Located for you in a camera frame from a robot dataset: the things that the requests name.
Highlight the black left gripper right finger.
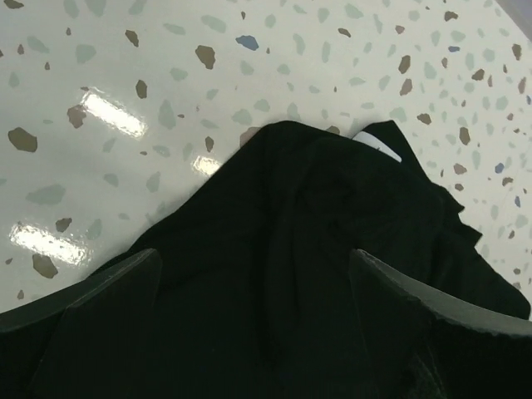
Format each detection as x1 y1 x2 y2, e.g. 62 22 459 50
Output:
348 250 531 398

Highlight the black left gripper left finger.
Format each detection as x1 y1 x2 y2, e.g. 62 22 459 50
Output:
1 249 162 398

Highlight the black t-shirt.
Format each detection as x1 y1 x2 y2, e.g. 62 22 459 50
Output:
28 119 532 399

